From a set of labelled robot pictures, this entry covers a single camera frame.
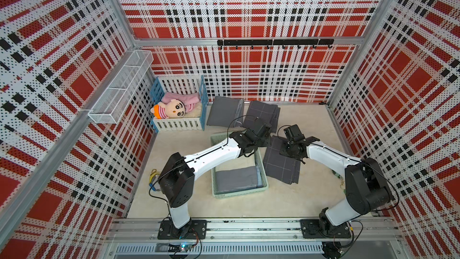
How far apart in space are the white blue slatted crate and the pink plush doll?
0.01 m

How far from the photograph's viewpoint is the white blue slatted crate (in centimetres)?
104

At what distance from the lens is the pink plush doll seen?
1006 mm

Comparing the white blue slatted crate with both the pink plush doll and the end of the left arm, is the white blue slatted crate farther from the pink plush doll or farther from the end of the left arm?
the end of the left arm
